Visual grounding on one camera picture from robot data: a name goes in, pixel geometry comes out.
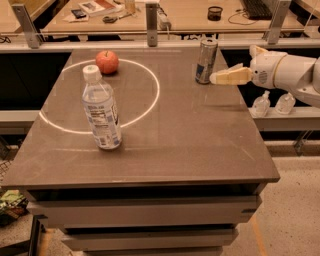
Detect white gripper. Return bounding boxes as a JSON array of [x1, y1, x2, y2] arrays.
[[209, 45, 286, 89]]

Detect redbull can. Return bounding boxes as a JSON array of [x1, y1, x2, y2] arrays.
[[195, 38, 218, 84]]

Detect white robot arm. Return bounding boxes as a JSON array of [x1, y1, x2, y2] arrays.
[[209, 45, 320, 108]]

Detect clear sanitizer bottle left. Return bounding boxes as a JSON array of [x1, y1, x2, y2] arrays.
[[251, 90, 270, 118]]

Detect clear sanitizer bottle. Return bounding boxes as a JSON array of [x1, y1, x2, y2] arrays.
[[275, 93, 296, 115], [251, 90, 270, 118]]

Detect clear sanitizer bottle right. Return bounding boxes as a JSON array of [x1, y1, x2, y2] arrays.
[[275, 93, 296, 115]]

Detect clear plastic water bottle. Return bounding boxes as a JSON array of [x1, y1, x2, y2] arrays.
[[82, 65, 122, 150]]

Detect black keyboard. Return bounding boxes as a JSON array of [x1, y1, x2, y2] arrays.
[[240, 0, 275, 20]]

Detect black round cup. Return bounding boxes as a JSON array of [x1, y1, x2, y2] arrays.
[[207, 6, 223, 21]]

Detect white power strip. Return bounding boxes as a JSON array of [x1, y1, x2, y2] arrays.
[[157, 7, 171, 31]]

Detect red apple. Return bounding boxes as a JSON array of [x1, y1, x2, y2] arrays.
[[95, 50, 119, 74]]

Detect black sunglasses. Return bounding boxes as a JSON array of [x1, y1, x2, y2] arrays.
[[102, 16, 117, 23]]

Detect open book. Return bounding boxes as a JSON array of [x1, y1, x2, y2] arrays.
[[78, 0, 122, 17]]

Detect black phone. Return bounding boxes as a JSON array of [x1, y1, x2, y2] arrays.
[[71, 9, 86, 19]]

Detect grey drawer cabinet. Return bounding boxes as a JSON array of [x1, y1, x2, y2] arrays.
[[25, 182, 268, 256]]

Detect green snack bag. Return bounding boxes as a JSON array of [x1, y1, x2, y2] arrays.
[[0, 190, 28, 227]]

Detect right metal bracket post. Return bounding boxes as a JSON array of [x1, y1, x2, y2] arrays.
[[264, 0, 291, 45]]

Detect metal bracket post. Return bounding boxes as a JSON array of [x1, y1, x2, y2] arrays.
[[264, 0, 291, 45], [145, 2, 157, 47], [12, 3, 42, 49]]

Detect middle metal bracket post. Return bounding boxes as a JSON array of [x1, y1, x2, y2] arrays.
[[145, 2, 157, 47]]

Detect left metal bracket post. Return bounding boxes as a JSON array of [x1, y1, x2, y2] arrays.
[[12, 3, 42, 49]]

